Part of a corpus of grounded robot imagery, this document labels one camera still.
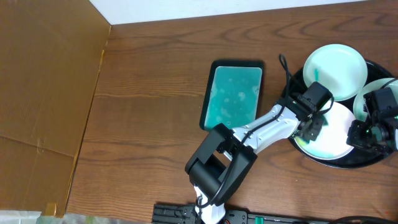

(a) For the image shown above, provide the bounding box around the pale green plate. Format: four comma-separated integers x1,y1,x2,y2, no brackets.
303,44,368,101
353,78,393,121

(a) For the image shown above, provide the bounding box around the brown cardboard panel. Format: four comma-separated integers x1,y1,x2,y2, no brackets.
1,0,111,217

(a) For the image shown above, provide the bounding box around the white plate front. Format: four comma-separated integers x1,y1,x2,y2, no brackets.
294,102,355,161

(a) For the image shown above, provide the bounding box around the round black serving tray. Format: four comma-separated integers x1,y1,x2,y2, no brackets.
288,60,395,169

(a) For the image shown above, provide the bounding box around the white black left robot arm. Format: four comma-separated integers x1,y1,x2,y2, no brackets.
185,93,333,223

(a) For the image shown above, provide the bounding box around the black rectangular soap water tray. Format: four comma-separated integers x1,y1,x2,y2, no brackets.
199,59,265,131

